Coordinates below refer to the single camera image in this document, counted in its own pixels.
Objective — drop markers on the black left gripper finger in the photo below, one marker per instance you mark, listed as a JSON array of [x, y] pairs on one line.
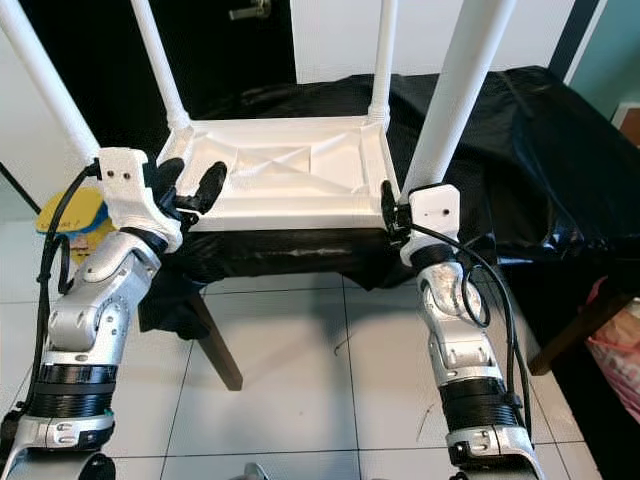
[[213, 187], [169, 178]]

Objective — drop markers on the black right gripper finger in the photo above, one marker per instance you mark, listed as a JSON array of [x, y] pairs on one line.
[[390, 202]]

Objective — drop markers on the white plastic children table top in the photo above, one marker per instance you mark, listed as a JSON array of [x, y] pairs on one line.
[[290, 210]]

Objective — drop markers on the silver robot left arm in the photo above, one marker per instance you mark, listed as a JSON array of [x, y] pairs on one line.
[[105, 300]]

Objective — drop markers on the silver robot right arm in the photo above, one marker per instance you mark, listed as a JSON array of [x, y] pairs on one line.
[[455, 320]]

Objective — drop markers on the yellow box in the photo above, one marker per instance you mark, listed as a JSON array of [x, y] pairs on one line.
[[75, 225]]

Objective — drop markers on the black door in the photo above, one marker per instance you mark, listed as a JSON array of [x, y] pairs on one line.
[[220, 60]]

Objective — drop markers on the dark wooden table leg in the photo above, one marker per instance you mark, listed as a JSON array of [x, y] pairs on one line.
[[218, 345], [580, 335]]

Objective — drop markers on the black plastic sheet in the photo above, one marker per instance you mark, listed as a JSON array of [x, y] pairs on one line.
[[540, 180]]

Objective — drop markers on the pink paper bag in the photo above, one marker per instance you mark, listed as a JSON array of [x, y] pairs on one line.
[[618, 350]]

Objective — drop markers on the grey robot left leg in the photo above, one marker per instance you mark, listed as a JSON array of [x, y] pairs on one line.
[[255, 472]]

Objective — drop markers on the black rubber floor mat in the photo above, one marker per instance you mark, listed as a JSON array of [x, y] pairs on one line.
[[600, 450]]

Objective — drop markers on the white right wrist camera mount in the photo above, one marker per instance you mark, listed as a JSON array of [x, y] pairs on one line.
[[435, 208]]

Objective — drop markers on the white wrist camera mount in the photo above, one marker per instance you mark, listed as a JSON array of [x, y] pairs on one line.
[[125, 185], [435, 208]]

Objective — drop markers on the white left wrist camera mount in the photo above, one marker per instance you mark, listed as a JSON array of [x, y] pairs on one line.
[[125, 185]]

